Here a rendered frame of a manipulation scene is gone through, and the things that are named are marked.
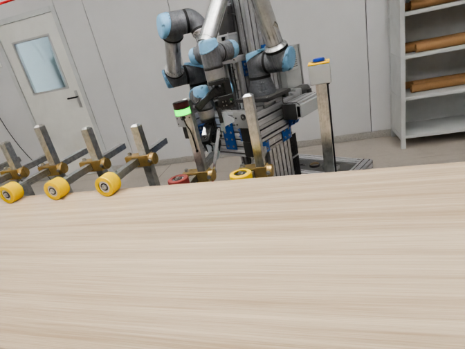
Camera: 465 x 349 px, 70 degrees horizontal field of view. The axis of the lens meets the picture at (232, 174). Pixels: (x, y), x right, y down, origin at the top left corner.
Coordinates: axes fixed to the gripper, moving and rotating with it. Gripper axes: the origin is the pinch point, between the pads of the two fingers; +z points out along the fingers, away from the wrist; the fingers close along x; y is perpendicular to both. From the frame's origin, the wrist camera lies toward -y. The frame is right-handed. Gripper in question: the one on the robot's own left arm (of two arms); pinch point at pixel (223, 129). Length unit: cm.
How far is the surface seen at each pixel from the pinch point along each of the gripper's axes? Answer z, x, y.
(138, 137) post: -4.8, 2.6, -35.4
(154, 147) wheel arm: 4.9, 17.5, -33.3
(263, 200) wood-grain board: 11, -49, 7
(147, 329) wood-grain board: 11, -89, -22
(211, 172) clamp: 14.7, -7.3, -8.9
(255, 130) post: -0.3, -14.9, 11.8
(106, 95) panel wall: -5, 303, -131
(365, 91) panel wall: 49, 219, 160
